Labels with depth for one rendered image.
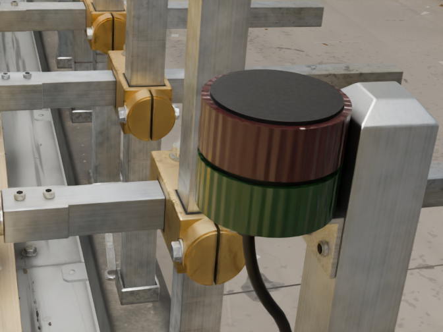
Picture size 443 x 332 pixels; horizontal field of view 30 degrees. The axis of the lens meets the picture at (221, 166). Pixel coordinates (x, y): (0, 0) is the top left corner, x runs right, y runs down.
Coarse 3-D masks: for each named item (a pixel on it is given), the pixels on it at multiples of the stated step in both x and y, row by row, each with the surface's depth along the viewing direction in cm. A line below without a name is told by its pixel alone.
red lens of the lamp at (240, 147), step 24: (216, 120) 31; (240, 120) 31; (336, 120) 31; (216, 144) 32; (240, 144) 31; (264, 144) 30; (288, 144) 30; (312, 144) 31; (336, 144) 32; (240, 168) 31; (264, 168) 31; (288, 168) 31; (312, 168) 31; (336, 168) 32
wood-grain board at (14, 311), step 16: (0, 112) 92; (0, 128) 88; (0, 144) 85; (0, 160) 82; (0, 176) 79; (0, 192) 77; (0, 240) 70; (0, 256) 68; (0, 272) 66; (0, 288) 64; (16, 288) 64; (0, 304) 62; (16, 304) 62; (0, 320) 60; (16, 320) 61
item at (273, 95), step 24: (240, 72) 34; (264, 72) 35; (288, 72) 35; (216, 96) 32; (240, 96) 32; (264, 96) 32; (288, 96) 33; (312, 96) 33; (336, 96) 33; (264, 120) 30; (288, 120) 31; (312, 120) 31; (216, 168) 32; (336, 216) 34; (312, 240) 37; (336, 240) 35; (336, 264) 36; (264, 288) 37
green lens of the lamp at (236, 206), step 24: (216, 192) 32; (240, 192) 32; (264, 192) 31; (288, 192) 31; (312, 192) 32; (336, 192) 33; (216, 216) 33; (240, 216) 32; (264, 216) 32; (288, 216) 32; (312, 216) 32
